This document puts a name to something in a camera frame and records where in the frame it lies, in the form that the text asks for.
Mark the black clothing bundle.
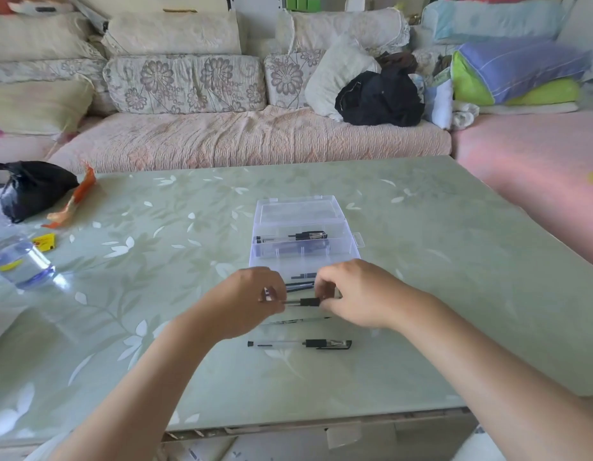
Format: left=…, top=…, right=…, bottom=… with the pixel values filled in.
left=334, top=69, right=426, bottom=128

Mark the person's left hand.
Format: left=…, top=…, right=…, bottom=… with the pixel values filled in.
left=188, top=267, right=287, bottom=344

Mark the pale pink sofa seat cover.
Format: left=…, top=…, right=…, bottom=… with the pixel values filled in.
left=0, top=134, right=57, bottom=164

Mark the black plastic bag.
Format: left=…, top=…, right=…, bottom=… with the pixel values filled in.
left=0, top=161, right=80, bottom=224

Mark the white and blue cloth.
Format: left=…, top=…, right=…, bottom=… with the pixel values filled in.
left=411, top=74, right=454, bottom=131

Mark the grey table frame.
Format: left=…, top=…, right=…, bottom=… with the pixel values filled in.
left=161, top=410, right=477, bottom=461

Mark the white textured pillow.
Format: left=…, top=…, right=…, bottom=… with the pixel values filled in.
left=304, top=35, right=382, bottom=122

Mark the clear plastic storage box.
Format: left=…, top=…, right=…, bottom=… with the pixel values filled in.
left=248, top=195, right=366, bottom=284

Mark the person's right hand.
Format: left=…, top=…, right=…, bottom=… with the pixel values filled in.
left=314, top=259, right=437, bottom=332

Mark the white device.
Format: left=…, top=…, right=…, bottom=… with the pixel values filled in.
left=8, top=0, right=76, bottom=16

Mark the floral sofa back cushion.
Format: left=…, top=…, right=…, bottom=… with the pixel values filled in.
left=411, top=45, right=458, bottom=75
left=264, top=50, right=326, bottom=110
left=103, top=54, right=268, bottom=115
left=0, top=58, right=116, bottom=116

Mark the pink quilted sofa seat cover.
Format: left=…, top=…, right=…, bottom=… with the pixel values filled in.
left=47, top=106, right=453, bottom=174

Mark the person's right forearm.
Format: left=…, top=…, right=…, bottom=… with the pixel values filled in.
left=399, top=297, right=593, bottom=461

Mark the brown garment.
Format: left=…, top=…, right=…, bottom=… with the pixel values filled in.
left=376, top=51, right=419, bottom=75

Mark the person's left forearm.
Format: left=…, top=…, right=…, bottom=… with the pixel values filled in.
left=46, top=314, right=220, bottom=461

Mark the orange snack wrapper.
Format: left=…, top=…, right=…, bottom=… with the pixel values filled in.
left=42, top=163, right=97, bottom=230

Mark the clear water bottle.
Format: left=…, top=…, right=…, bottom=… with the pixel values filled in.
left=0, top=201, right=56, bottom=289

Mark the cream sofa bolster cushion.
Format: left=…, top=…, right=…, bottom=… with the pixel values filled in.
left=0, top=13, right=105, bottom=62
left=275, top=8, right=411, bottom=56
left=102, top=10, right=243, bottom=57

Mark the white towel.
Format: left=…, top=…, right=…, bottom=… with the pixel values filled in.
left=451, top=101, right=481, bottom=131

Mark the pale yellow pillow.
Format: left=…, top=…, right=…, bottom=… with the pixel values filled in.
left=0, top=80, right=95, bottom=136

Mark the white cabinet with black frame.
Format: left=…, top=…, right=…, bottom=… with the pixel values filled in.
left=228, top=0, right=285, bottom=26

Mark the light blue bolster pillow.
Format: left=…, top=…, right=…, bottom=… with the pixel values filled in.
left=421, top=0, right=564, bottom=44

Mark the white paper bag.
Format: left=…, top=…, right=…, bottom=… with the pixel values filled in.
left=0, top=307, right=31, bottom=351

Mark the salmon pink sofa seat cover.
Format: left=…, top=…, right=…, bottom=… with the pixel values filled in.
left=451, top=111, right=593, bottom=272

